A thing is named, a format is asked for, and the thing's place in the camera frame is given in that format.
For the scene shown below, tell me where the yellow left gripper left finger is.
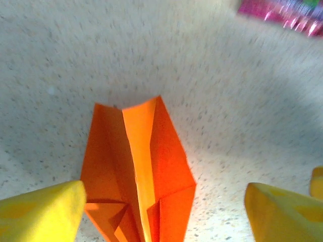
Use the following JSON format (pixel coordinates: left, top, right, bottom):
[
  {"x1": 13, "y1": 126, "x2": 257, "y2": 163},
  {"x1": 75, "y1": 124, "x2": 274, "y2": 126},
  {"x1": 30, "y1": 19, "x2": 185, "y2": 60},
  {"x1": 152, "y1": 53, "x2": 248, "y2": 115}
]
[{"x1": 0, "y1": 180, "x2": 87, "y2": 242}]

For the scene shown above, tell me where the purple candy bag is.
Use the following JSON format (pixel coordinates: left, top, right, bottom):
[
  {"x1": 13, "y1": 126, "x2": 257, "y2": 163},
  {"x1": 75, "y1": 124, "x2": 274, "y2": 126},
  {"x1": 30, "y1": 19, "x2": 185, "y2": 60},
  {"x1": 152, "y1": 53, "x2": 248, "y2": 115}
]
[{"x1": 236, "y1": 0, "x2": 323, "y2": 38}]

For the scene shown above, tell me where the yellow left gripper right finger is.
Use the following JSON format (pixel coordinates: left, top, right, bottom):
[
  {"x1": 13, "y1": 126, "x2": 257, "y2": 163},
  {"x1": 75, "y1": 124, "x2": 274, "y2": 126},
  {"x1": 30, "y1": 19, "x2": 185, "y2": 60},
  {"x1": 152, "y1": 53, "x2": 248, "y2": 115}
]
[{"x1": 244, "y1": 183, "x2": 323, "y2": 242}]

